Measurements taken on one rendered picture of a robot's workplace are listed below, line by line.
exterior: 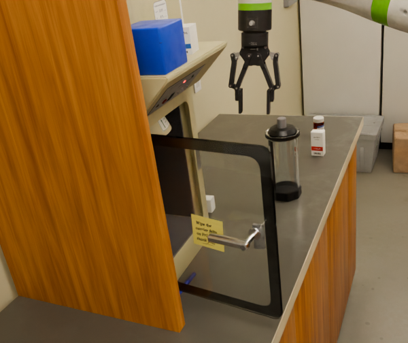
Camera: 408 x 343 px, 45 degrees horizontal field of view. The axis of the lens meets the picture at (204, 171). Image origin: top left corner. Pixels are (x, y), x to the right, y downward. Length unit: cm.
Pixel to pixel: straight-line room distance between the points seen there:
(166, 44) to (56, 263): 60
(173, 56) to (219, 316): 60
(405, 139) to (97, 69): 311
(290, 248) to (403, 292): 144
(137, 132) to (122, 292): 42
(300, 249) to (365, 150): 250
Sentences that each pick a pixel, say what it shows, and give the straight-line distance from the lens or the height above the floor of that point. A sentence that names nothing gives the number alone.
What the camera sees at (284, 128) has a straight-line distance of 155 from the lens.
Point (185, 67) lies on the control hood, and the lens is 103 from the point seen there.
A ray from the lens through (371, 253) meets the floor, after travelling 302.
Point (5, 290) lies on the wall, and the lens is 146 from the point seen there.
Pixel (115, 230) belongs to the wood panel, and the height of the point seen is 120.
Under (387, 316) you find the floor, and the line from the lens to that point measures 262.
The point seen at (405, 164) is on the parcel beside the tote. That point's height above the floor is 7.
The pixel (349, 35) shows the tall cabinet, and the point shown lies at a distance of 404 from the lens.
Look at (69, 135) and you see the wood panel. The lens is 103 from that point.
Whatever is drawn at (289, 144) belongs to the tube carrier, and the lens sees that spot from 154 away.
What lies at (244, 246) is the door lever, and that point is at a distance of 95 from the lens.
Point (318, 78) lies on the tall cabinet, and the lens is 416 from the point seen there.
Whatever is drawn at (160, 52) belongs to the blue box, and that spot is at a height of 156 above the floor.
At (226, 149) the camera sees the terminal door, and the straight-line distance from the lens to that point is 92.
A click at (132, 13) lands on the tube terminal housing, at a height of 162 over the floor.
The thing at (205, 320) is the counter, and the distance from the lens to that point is 120.
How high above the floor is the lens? 173
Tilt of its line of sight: 25 degrees down
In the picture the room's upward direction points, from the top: 8 degrees counter-clockwise
